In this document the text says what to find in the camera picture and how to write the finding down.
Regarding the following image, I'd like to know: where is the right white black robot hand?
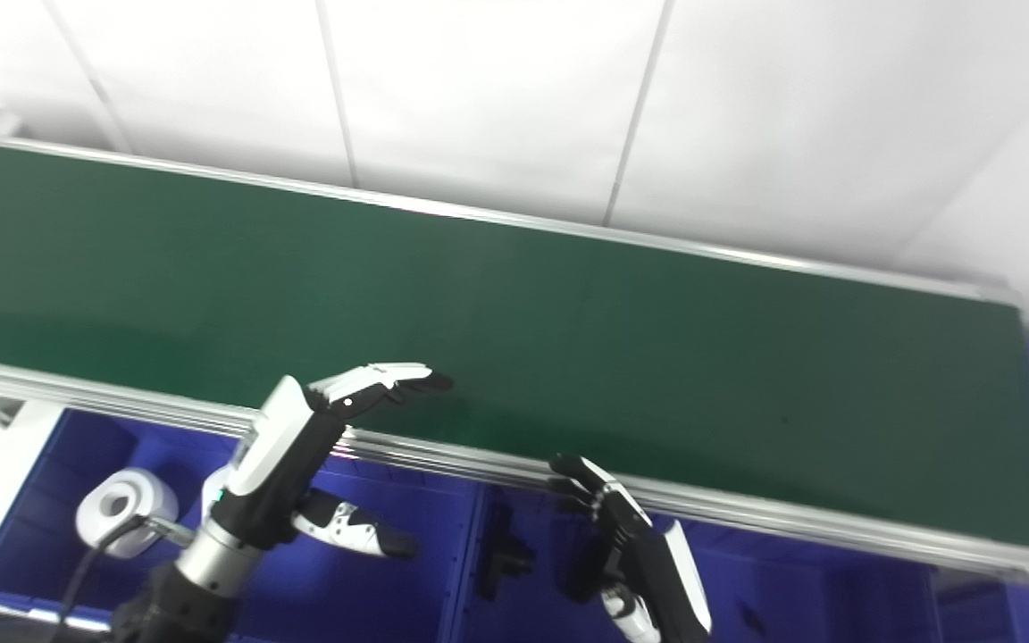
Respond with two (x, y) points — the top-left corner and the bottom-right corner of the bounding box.
(548, 453), (715, 643)

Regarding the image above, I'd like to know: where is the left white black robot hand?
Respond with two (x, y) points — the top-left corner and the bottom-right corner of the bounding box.
(200, 361), (456, 560)

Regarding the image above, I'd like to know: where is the green conveyor belt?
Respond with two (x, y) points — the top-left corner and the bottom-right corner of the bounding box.
(0, 138), (1029, 556)
(0, 125), (1029, 596)

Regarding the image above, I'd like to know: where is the black T-shaped part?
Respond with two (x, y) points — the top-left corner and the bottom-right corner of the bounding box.
(478, 504), (536, 602)

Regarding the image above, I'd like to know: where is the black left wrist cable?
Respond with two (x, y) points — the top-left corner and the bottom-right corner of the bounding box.
(50, 513), (196, 643)

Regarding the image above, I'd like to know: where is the white rounded part with hole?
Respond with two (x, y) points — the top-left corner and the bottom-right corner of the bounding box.
(76, 467), (180, 560)

